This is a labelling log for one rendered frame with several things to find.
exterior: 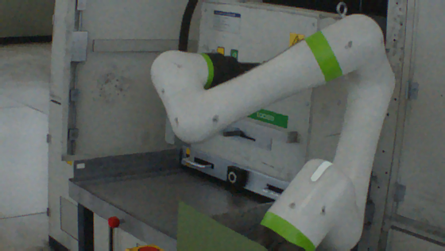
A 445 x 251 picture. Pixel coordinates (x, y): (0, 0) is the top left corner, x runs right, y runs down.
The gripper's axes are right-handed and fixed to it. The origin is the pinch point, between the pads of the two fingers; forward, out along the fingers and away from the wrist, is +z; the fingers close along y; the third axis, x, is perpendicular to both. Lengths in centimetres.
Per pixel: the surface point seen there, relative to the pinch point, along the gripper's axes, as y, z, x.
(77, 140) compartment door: -67, -22, -33
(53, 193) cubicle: -178, 28, -90
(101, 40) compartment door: -63, -17, 1
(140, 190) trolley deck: -28, -23, -38
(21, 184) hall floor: -292, 63, -122
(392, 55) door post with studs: 17.4, 29.9, 6.6
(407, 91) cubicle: 25.6, 27.4, -2.5
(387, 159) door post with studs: 19.3, 29.9, -23.8
